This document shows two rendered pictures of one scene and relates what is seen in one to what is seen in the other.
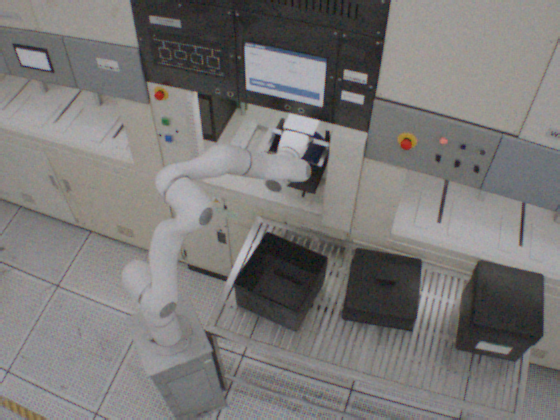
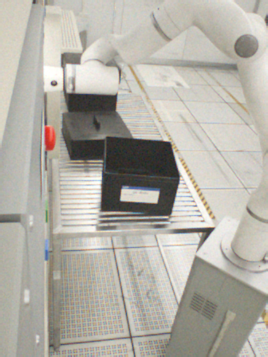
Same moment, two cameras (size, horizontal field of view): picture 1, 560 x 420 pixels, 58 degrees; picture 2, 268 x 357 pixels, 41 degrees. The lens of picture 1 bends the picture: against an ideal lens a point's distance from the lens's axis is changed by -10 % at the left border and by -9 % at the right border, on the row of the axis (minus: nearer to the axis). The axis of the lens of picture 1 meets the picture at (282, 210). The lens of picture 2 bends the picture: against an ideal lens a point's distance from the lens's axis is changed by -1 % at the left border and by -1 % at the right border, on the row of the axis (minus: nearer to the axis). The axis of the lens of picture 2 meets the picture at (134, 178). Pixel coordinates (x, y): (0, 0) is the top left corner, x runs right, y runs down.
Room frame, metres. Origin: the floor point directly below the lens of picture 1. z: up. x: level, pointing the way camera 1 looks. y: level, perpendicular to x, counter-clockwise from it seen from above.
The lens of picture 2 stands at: (1.77, 0.98, 1.64)
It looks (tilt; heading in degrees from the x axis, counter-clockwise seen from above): 34 degrees down; 236
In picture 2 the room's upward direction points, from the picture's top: 9 degrees clockwise
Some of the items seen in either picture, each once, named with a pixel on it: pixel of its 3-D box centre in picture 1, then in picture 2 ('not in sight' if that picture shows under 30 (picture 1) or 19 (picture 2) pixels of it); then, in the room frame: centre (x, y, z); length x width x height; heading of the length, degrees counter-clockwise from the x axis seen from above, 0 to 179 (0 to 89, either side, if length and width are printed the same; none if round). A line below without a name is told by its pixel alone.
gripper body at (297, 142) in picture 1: (292, 145); (48, 77); (1.44, -0.03, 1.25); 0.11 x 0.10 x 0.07; 162
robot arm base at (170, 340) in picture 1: (163, 324); (255, 232); (0.88, 0.45, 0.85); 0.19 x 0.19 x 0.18
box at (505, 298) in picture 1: (499, 312); (90, 82); (0.92, -0.87, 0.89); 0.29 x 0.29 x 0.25; 76
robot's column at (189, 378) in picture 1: (182, 368); (218, 315); (0.88, 0.45, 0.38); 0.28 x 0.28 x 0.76; 27
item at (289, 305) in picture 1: (281, 281); (137, 174); (1.09, 0.00, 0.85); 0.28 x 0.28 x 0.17; 64
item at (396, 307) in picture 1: (384, 286); (96, 131); (1.08, -0.41, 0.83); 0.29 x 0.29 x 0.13; 79
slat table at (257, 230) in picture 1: (368, 350); (106, 199); (0.99, -0.41, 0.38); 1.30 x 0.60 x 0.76; 72
